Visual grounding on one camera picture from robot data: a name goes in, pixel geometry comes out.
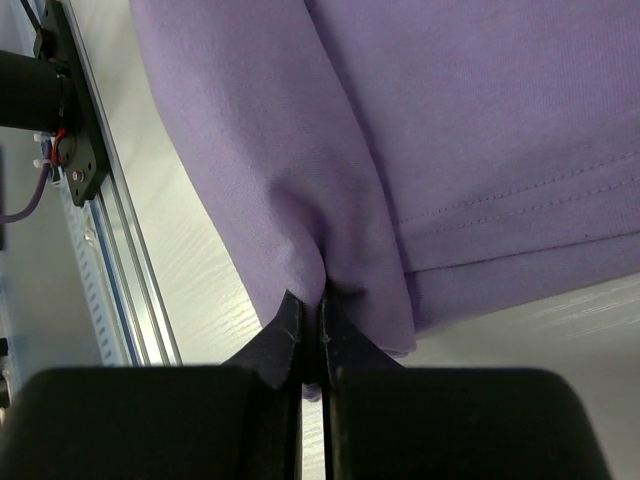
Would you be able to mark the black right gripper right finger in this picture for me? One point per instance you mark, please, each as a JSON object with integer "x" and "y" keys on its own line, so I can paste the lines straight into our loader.
{"x": 386, "y": 421}

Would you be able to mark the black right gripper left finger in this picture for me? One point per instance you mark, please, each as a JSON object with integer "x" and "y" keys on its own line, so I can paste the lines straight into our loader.
{"x": 236, "y": 420}

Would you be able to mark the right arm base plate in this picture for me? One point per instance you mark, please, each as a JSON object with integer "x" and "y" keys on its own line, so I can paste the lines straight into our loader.
{"x": 82, "y": 150}

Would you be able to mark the slotted cable duct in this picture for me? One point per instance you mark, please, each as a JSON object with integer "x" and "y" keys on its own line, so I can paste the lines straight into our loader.
{"x": 97, "y": 287}

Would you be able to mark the purple t-shirt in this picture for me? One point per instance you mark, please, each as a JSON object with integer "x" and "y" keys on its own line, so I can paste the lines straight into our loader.
{"x": 432, "y": 160}

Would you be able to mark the aluminium mounting rail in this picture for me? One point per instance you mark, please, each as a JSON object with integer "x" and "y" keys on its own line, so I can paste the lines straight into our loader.
{"x": 144, "y": 319}

